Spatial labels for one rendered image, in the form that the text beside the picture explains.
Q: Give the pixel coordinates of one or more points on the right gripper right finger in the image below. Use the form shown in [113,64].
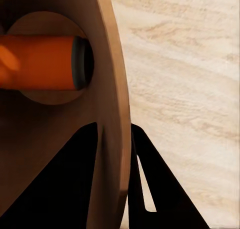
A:
[175,210]

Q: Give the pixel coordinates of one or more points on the trash can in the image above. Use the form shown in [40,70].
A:
[36,124]

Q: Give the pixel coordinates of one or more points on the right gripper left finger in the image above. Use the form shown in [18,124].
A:
[59,197]

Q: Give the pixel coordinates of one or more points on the can of soda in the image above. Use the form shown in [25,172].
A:
[42,62]

